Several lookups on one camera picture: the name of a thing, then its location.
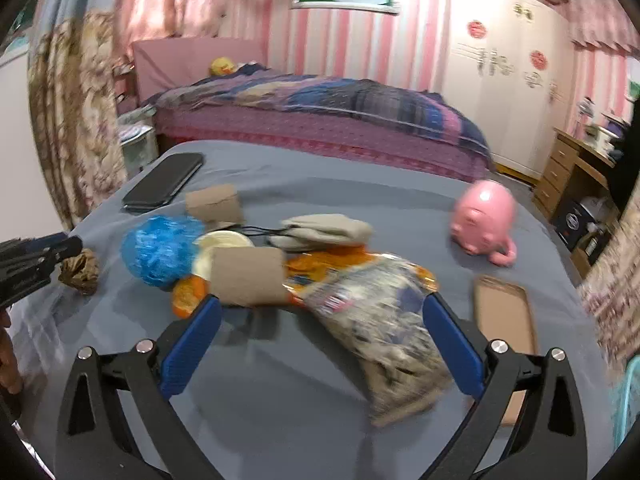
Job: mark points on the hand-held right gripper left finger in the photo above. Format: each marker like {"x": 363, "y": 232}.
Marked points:
{"x": 192, "y": 345}

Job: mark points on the black box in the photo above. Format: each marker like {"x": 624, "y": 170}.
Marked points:
{"x": 575, "y": 222}

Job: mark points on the blue and floral curtain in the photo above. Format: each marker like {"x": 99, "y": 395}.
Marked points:
{"x": 612, "y": 285}
{"x": 80, "y": 110}

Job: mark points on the pink bed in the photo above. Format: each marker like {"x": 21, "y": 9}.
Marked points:
{"x": 250, "y": 130}

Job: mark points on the purple patterned quilt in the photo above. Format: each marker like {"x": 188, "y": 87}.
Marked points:
{"x": 325, "y": 97}

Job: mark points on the white wardrobe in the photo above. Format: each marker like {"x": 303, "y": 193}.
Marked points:
{"x": 500, "y": 100}

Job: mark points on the white nightstand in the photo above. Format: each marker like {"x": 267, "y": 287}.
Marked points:
{"x": 136, "y": 147}

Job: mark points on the folded cardboard piece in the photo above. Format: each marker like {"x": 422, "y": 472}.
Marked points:
{"x": 215, "y": 205}

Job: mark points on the printed clear plastic bag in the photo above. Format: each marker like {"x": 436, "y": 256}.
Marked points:
{"x": 380, "y": 330}

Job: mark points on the grey cloth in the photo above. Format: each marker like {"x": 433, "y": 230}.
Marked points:
{"x": 325, "y": 232}

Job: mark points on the wooden desk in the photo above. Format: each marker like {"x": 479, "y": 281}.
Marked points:
{"x": 560, "y": 165}

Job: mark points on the person's left hand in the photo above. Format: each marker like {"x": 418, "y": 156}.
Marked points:
{"x": 9, "y": 355}

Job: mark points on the blue plastic bag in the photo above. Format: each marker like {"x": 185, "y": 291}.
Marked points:
{"x": 157, "y": 252}

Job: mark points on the flat cardboard piece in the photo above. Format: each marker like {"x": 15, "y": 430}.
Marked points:
{"x": 247, "y": 277}

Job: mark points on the brown phone case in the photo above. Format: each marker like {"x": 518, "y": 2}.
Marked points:
{"x": 502, "y": 310}

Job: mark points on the brown paper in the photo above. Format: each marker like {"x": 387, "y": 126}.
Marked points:
{"x": 80, "y": 272}

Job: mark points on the light blue plastic basket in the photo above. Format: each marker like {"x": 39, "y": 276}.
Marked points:
{"x": 625, "y": 410}

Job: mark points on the black phone wallet case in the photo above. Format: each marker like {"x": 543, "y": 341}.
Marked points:
{"x": 165, "y": 180}

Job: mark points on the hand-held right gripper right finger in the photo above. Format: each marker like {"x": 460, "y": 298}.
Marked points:
{"x": 452, "y": 345}

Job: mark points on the yellow duck plush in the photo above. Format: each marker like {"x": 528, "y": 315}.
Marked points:
{"x": 222, "y": 66}

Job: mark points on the orange peel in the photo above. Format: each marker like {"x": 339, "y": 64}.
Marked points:
{"x": 187, "y": 297}

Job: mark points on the pink window curtain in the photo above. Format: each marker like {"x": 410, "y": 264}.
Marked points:
{"x": 600, "y": 60}
{"x": 190, "y": 0}

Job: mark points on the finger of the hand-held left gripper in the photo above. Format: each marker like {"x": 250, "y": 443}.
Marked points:
{"x": 25, "y": 282}
{"x": 60, "y": 247}

